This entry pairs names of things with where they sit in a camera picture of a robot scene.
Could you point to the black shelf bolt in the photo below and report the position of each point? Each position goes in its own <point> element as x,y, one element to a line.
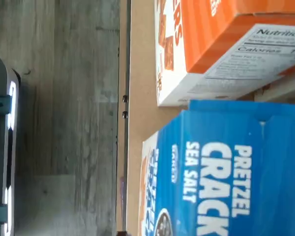
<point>125,114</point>
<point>125,98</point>

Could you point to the light wooden shelf board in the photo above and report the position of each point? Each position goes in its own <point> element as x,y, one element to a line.
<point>142,73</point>

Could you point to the blue pretzel crackers box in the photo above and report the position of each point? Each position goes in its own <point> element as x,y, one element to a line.
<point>223,172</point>

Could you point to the orange and white cracker box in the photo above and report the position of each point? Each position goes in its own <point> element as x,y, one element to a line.
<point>206,44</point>

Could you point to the grey metal shelf rail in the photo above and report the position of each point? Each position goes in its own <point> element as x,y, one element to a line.
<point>125,61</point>

